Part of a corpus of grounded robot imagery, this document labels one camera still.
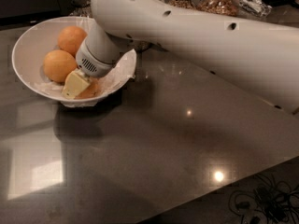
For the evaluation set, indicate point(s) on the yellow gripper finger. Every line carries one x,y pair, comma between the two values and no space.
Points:
75,83

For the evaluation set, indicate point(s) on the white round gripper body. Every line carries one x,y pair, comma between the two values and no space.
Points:
91,62

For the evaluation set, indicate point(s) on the orange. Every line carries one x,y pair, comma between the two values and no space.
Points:
91,91
70,39
58,64

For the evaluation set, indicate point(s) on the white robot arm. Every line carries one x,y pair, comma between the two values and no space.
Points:
259,57

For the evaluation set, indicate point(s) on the orange at bowl back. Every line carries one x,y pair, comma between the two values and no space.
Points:
70,39

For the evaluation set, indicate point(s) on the white ceramic bowl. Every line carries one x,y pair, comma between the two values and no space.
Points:
23,58

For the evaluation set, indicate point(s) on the clear plastic bowl liner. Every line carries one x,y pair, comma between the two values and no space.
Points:
47,33

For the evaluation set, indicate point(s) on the dark cabinet at back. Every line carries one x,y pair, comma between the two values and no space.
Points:
28,0

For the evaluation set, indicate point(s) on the glass jar of nuts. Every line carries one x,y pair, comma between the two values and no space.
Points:
220,7

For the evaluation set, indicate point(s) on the clear plastic wrapped packet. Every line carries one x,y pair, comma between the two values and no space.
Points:
255,7

